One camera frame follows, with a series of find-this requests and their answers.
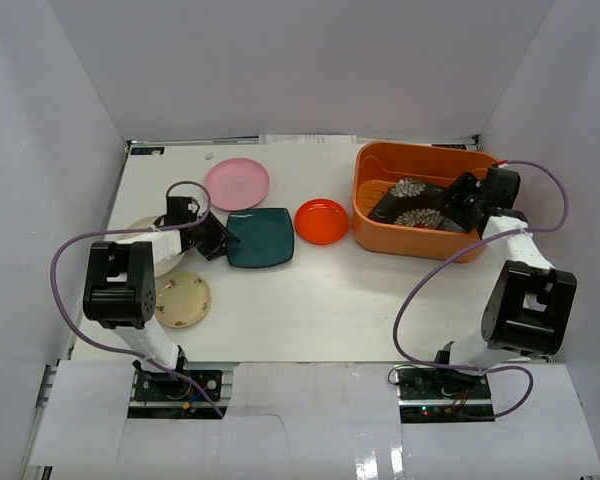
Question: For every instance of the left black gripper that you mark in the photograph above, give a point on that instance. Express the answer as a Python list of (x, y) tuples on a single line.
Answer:
[(207, 238)]

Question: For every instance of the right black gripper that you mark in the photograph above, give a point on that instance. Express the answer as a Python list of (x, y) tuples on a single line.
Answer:
[(466, 184)]

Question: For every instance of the black floral square plate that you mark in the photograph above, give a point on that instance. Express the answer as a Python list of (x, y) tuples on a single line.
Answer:
[(415, 204)]

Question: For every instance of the teal square plate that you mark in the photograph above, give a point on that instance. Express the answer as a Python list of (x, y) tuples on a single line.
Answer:
[(265, 238)]

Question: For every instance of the pink round plate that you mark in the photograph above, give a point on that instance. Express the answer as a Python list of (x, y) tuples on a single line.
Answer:
[(237, 184)]

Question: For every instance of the beige floral round plate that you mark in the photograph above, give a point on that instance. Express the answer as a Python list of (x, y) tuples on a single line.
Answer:
[(182, 300)]

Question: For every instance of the small orange round plate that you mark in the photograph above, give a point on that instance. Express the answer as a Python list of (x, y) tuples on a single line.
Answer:
[(321, 221)]

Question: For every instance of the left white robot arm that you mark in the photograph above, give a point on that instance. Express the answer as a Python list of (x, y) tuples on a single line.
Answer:
[(120, 293)]

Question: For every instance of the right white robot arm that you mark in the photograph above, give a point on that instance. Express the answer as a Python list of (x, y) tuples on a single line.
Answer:
[(528, 310)]

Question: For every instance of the orange plastic bin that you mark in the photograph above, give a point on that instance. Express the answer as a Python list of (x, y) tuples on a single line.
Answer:
[(379, 165)]

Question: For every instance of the white paper sheets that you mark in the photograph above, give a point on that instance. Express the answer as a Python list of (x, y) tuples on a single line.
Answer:
[(306, 139)]

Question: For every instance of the black label sticker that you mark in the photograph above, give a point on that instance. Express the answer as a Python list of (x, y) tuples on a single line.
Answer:
[(146, 151)]

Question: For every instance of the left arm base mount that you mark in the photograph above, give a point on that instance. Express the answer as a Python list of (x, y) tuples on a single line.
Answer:
[(156, 395)]

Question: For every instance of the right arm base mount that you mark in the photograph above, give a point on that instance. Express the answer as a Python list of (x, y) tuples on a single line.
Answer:
[(432, 396)]

